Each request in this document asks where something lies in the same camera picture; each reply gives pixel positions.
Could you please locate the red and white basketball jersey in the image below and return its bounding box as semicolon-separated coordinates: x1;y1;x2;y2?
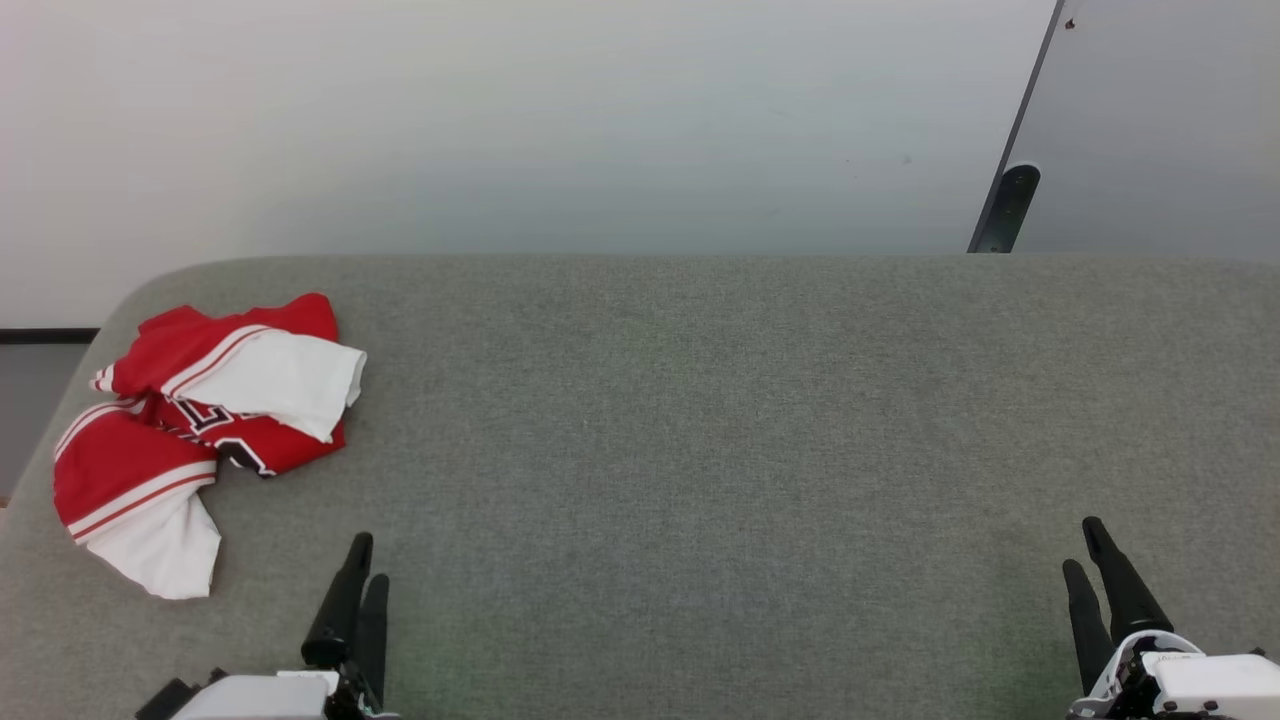
52;292;368;601

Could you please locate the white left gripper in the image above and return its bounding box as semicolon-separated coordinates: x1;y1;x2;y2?
170;532;401;720

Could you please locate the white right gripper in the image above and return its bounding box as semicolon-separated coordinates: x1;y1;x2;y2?
1062;516;1280;720

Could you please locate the black rounded door bracket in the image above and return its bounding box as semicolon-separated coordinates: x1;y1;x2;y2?
975;163;1042;254

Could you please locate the grey door panel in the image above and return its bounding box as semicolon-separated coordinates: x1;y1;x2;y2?
985;0;1280;257

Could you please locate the dark door edge strip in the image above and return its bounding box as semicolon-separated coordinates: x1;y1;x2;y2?
966;0;1067;254

